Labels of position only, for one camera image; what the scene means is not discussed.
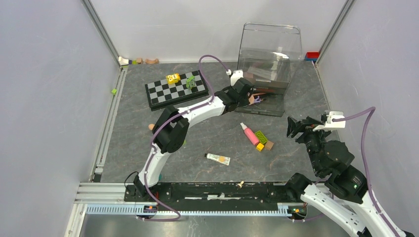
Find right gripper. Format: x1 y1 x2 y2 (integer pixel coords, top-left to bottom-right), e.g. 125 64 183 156
285 115 333 173

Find clear acrylic makeup organizer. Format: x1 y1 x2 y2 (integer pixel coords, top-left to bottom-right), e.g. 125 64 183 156
236 23 302 117

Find pink bottle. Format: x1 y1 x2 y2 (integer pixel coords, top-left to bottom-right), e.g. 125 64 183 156
240 123 259 146

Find white cream tube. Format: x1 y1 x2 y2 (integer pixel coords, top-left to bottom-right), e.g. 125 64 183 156
205 153 230 165

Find peach powder puff brush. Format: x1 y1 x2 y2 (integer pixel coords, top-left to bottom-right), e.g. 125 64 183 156
249 95 255 105

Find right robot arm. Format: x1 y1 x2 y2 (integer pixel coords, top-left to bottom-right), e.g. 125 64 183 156
285 115 413 237

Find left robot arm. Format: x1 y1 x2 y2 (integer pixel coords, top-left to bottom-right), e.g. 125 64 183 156
133 78 254 201

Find brown wooden cube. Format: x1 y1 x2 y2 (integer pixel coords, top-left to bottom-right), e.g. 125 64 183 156
264 141 274 151

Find green lego brick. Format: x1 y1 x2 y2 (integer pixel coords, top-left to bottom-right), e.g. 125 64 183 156
254 130 268 144

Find yellow cube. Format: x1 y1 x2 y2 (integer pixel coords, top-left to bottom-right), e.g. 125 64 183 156
255 143 264 152

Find green toy block on chessboard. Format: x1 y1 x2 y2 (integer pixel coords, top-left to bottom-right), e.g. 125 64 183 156
186 76 196 90

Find red blue bricks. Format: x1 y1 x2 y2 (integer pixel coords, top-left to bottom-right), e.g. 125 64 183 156
304 51 320 62

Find yellow toy block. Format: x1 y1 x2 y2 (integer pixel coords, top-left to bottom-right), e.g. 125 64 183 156
166 73 180 84

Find black white chessboard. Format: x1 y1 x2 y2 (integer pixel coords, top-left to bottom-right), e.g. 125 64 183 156
145 70 209 111

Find wooden blocks in corner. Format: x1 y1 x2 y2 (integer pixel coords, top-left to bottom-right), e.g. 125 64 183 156
118 56 159 66

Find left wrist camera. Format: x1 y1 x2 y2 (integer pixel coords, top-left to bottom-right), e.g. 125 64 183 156
226 69 243 86

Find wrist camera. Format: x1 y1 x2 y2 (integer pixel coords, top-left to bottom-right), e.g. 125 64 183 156
313 111 346 131
226 69 243 86

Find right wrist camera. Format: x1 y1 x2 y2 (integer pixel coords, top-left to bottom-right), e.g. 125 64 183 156
313 111 346 131

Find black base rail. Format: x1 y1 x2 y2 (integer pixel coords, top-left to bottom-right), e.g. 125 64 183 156
124 182 302 212

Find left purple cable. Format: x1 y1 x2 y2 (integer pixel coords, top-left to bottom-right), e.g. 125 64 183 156
135 54 233 222

